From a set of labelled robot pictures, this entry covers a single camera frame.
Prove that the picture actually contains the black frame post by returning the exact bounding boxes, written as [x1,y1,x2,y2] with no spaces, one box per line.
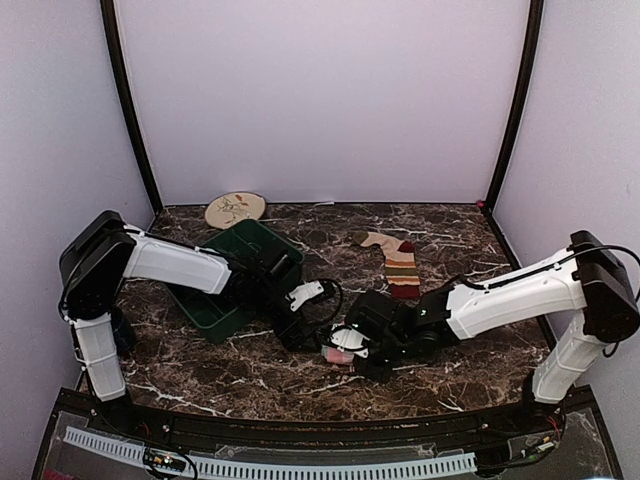
[99,0,164,216]
[484,0,544,212]

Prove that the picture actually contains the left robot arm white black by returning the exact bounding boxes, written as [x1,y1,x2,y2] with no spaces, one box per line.
[58,210,342,436]

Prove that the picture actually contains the pink sock with green patches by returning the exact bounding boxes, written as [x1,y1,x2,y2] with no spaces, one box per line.
[321,345,354,365]

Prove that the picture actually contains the striped beige brown sock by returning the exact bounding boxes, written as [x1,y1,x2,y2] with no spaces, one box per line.
[352,231,421,300]

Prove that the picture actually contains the round embroidered plate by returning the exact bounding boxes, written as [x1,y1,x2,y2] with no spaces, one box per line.
[204,192,266,230]

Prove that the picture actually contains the black left frame post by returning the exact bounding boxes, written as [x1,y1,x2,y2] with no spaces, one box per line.
[99,0,164,216]

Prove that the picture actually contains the black front table rail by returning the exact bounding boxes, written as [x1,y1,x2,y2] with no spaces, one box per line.
[60,391,566,457]

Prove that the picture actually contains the green plastic divider tray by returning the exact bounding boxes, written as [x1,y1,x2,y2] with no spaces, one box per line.
[167,219,304,344]

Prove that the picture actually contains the dark blue cup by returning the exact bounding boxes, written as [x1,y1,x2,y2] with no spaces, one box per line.
[111,306,137,356]

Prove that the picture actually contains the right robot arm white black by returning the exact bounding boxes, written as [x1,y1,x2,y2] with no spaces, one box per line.
[327,230,639,434]

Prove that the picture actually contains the small green circuit board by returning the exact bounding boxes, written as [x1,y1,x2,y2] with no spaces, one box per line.
[143,449,187,472]

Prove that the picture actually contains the black right frame post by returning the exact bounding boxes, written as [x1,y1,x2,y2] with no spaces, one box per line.
[484,0,544,212]

